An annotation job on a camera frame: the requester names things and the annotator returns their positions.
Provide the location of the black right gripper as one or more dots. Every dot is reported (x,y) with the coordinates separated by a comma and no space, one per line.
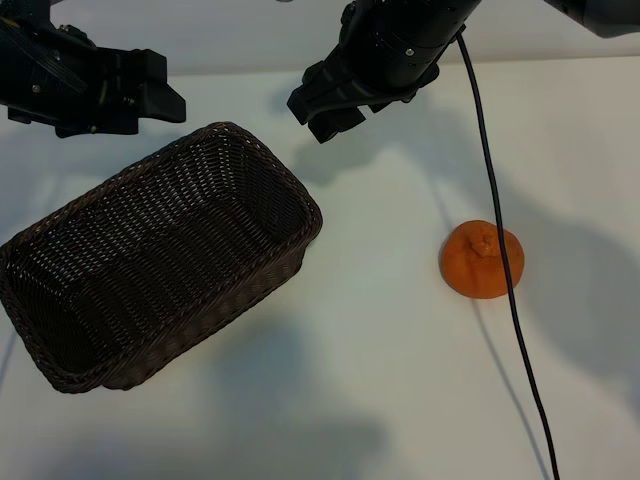
(395,50)

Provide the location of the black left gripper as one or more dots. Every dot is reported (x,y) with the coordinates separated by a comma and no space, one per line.
(60,75)

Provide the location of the dark brown wicker basket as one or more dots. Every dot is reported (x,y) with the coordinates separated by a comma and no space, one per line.
(150,250)

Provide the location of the orange fruit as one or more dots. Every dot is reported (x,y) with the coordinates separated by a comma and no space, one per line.
(467,272)

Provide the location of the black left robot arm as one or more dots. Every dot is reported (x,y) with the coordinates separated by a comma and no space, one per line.
(20,9)

